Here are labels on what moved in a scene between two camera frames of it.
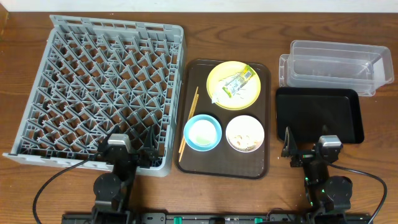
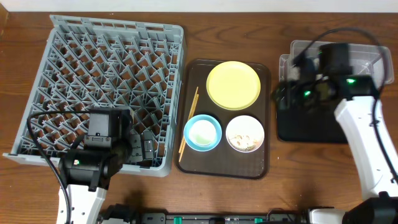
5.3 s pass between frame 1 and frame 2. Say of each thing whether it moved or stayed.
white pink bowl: stayed
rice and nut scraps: stayed
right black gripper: moved
